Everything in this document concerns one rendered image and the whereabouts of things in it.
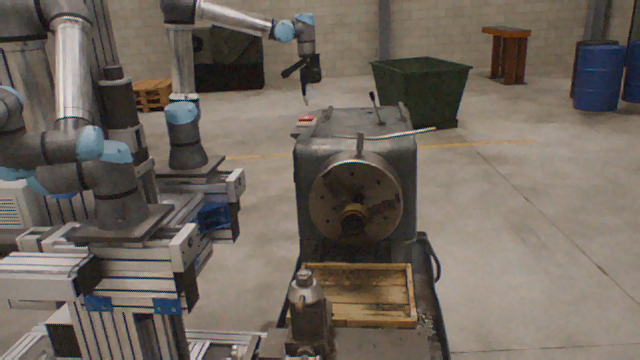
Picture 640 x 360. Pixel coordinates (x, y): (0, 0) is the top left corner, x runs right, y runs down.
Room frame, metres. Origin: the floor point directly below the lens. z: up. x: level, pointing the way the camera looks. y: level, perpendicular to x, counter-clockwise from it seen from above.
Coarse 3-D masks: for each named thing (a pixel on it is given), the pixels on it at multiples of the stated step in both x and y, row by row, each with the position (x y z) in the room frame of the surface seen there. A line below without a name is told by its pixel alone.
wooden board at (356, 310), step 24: (312, 264) 1.38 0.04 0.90; (336, 264) 1.37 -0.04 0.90; (360, 264) 1.36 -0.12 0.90; (384, 264) 1.35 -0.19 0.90; (408, 264) 1.34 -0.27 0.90; (336, 288) 1.26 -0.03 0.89; (360, 288) 1.25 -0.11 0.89; (384, 288) 1.24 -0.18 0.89; (408, 288) 1.21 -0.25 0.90; (288, 312) 1.12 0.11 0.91; (336, 312) 1.14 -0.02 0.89; (360, 312) 1.13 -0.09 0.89; (384, 312) 1.12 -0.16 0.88; (408, 312) 1.12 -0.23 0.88
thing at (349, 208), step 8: (344, 208) 1.36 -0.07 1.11; (352, 208) 1.33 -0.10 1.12; (360, 208) 1.34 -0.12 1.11; (344, 216) 1.31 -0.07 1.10; (352, 216) 1.30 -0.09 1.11; (360, 216) 1.30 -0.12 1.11; (344, 224) 1.31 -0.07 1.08; (352, 224) 1.36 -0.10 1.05; (360, 224) 1.35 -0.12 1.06; (352, 232) 1.31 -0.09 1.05; (360, 232) 1.30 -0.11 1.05
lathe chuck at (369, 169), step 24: (336, 168) 1.46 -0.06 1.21; (360, 168) 1.44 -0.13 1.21; (384, 168) 1.45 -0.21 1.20; (312, 192) 1.47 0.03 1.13; (360, 192) 1.44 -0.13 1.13; (384, 192) 1.43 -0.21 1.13; (312, 216) 1.47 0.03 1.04; (336, 216) 1.46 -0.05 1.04; (384, 216) 1.43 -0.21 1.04; (360, 240) 1.45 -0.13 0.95
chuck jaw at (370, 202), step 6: (366, 198) 1.44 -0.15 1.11; (372, 198) 1.43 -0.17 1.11; (378, 198) 1.42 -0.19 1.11; (384, 198) 1.41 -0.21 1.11; (390, 198) 1.40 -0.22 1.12; (396, 198) 1.43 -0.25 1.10; (366, 204) 1.39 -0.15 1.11; (372, 204) 1.38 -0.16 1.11; (378, 204) 1.38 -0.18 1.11; (384, 204) 1.39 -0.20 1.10; (390, 204) 1.40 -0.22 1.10; (396, 204) 1.39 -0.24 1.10; (372, 210) 1.36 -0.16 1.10; (378, 210) 1.38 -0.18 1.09; (384, 210) 1.39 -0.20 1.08; (372, 216) 1.36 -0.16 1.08
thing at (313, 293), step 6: (294, 282) 0.90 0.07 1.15; (294, 288) 0.88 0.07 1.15; (300, 288) 0.87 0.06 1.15; (306, 288) 0.87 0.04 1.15; (312, 288) 0.87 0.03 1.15; (318, 288) 0.88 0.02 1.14; (288, 294) 0.88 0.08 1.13; (294, 294) 0.87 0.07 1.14; (300, 294) 0.86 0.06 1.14; (306, 294) 0.86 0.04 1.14; (312, 294) 0.86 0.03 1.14; (318, 294) 0.87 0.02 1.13; (294, 300) 0.86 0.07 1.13; (306, 300) 0.85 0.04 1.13; (312, 300) 0.86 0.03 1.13
